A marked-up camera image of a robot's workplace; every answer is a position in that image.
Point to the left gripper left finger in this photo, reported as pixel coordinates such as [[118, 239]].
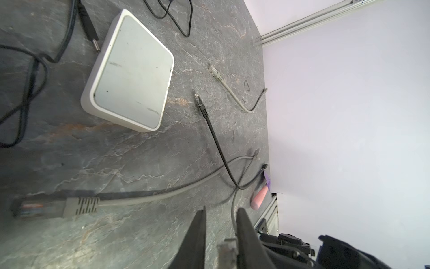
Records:
[[192, 252]]

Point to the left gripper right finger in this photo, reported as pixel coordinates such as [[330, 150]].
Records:
[[252, 254]]

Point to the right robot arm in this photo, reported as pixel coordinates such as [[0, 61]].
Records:
[[290, 252]]

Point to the pink purple toy shovel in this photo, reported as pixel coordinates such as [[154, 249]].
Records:
[[257, 200]]

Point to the black power cord tangled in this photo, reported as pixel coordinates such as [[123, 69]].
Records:
[[39, 73]]

